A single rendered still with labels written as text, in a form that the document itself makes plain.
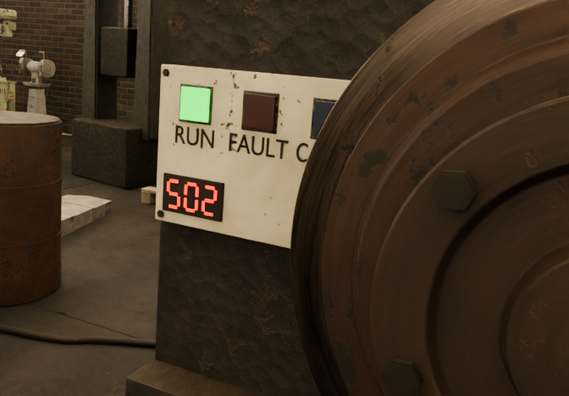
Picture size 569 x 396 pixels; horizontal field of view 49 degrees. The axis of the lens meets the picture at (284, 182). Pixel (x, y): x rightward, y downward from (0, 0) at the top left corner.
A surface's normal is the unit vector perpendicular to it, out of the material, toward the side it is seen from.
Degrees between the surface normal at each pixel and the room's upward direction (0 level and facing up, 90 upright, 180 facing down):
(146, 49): 90
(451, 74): 90
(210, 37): 90
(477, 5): 90
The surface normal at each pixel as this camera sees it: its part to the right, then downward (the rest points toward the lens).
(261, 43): -0.44, 0.14
